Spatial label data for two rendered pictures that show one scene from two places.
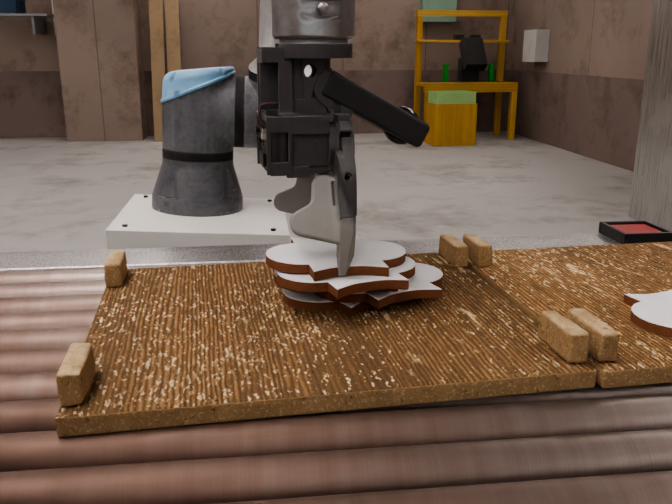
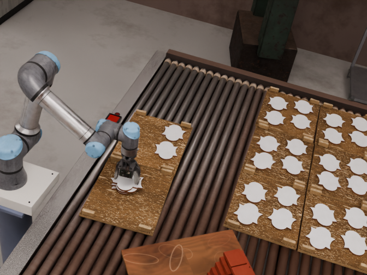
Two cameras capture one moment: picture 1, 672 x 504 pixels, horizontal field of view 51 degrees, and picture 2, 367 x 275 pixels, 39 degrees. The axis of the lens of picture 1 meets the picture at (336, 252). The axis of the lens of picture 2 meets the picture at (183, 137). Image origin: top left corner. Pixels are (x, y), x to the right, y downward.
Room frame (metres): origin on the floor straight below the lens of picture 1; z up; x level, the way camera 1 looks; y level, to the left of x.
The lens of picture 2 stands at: (-0.05, 1.60, 2.76)
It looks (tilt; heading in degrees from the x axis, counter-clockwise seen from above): 40 degrees down; 287
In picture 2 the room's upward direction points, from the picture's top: 11 degrees clockwise
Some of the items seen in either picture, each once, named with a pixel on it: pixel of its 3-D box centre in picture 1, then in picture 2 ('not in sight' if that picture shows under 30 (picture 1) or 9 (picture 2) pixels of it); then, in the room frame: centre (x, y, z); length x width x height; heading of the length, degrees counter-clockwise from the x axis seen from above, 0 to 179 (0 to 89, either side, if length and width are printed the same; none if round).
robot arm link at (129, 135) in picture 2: not in sight; (130, 135); (0.68, 0.02, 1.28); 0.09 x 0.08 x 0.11; 7
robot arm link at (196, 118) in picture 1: (202, 107); (10, 151); (1.18, 0.22, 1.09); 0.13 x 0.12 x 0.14; 97
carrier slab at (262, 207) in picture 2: not in sight; (267, 205); (0.02, -0.25, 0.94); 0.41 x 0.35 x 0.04; 97
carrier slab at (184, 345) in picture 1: (309, 317); (129, 193); (0.65, 0.03, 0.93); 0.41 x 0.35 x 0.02; 101
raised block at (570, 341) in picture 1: (562, 335); (166, 171); (0.55, -0.19, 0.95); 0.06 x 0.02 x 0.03; 11
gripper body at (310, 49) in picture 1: (306, 110); (127, 162); (0.67, 0.03, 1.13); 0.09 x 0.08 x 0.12; 103
